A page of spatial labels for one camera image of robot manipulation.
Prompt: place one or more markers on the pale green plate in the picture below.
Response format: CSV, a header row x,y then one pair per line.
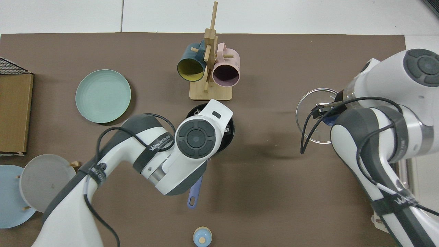
x,y
103,96

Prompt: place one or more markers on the pale toaster oven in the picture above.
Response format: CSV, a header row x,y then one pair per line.
x,y
425,181

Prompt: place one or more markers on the light blue plate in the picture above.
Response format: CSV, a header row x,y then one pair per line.
x,y
8,199

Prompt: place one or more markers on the dark grey equipment corner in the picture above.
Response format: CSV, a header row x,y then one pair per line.
x,y
434,5

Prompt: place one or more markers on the dark blue cup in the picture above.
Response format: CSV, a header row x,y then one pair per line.
x,y
190,67

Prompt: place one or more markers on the small blue round thing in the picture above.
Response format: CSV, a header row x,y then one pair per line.
x,y
199,236

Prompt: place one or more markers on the wooden cup stand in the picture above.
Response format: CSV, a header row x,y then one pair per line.
x,y
211,92

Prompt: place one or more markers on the brown table cloth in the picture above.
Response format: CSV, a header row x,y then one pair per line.
x,y
274,188

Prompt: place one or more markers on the wooden plate rack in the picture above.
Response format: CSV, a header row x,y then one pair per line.
x,y
75,164

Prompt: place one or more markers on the pink cup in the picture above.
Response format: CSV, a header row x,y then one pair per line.
x,y
225,73

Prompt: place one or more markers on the grey plate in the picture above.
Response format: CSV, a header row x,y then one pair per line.
x,y
41,178

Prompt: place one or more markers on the glass lid blue knob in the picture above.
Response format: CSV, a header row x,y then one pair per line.
x,y
315,96

